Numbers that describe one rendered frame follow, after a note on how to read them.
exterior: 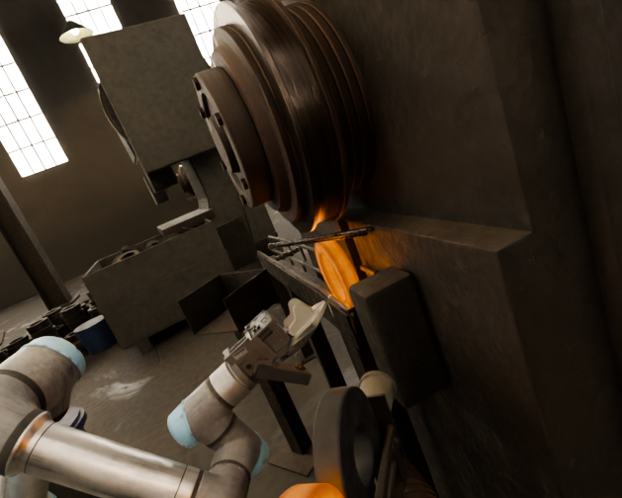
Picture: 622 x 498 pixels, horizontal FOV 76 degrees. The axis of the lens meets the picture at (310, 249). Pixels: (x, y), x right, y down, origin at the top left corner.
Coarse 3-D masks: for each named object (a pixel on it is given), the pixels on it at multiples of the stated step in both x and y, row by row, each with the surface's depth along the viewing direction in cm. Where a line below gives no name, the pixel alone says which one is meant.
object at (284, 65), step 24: (216, 24) 78; (240, 24) 64; (264, 24) 63; (264, 48) 60; (288, 48) 62; (288, 72) 61; (312, 72) 62; (288, 96) 60; (312, 96) 62; (288, 120) 63; (312, 120) 63; (312, 144) 64; (336, 144) 66; (312, 168) 65; (336, 168) 68; (312, 192) 68; (336, 192) 72; (312, 216) 74
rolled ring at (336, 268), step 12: (324, 252) 88; (336, 252) 85; (324, 264) 97; (336, 264) 84; (348, 264) 84; (324, 276) 99; (336, 276) 99; (348, 276) 84; (336, 288) 98; (348, 288) 84; (348, 300) 87
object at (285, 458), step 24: (216, 288) 148; (240, 288) 124; (264, 288) 132; (192, 312) 139; (216, 312) 147; (240, 312) 123; (240, 336) 136; (264, 384) 141; (288, 408) 144; (288, 432) 146; (312, 432) 157; (288, 456) 150; (312, 456) 145
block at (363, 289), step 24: (360, 288) 69; (384, 288) 66; (408, 288) 67; (360, 312) 70; (384, 312) 66; (408, 312) 68; (384, 336) 67; (408, 336) 68; (384, 360) 69; (408, 360) 69; (432, 360) 71; (408, 384) 70; (432, 384) 72
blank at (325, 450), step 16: (320, 400) 47; (336, 400) 46; (352, 400) 48; (368, 400) 53; (320, 416) 44; (336, 416) 44; (352, 416) 47; (368, 416) 52; (320, 432) 43; (336, 432) 42; (352, 432) 45; (368, 432) 50; (320, 448) 42; (336, 448) 41; (352, 448) 44; (368, 448) 50; (320, 464) 41; (336, 464) 41; (352, 464) 43; (368, 464) 49; (320, 480) 41; (336, 480) 40; (352, 480) 42; (368, 480) 47; (352, 496) 41; (368, 496) 45
